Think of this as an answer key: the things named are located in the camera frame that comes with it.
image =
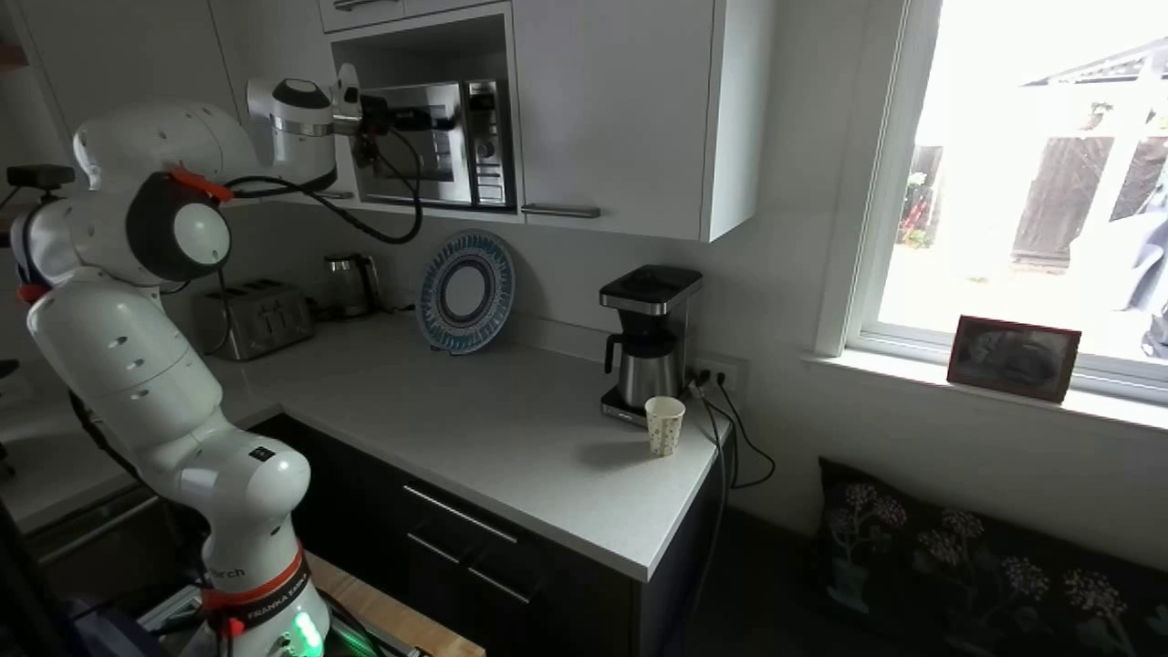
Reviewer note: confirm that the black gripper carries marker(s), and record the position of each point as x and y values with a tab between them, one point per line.
376	135

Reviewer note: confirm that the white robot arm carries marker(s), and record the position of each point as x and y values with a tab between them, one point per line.
150	216

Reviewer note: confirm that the blue patterned decorative plate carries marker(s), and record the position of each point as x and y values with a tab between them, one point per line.
467	292

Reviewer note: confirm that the silver toaster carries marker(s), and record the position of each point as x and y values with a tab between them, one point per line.
255	319

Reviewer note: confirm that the white upper cabinet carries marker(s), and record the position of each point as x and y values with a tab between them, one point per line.
628	116

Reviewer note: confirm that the black steel coffee maker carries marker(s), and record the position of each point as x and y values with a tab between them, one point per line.
650	341

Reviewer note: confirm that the white paper cup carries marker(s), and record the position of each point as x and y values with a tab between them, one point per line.
665	424

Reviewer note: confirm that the black base cabinet drawers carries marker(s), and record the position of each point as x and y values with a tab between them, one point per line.
481	575

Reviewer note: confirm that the dark floral cushion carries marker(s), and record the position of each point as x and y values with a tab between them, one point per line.
969	586

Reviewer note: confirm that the white wall outlet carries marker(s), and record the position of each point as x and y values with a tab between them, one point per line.
721	374

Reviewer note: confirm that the dark picture frame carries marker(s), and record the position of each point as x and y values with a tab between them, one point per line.
1014	358

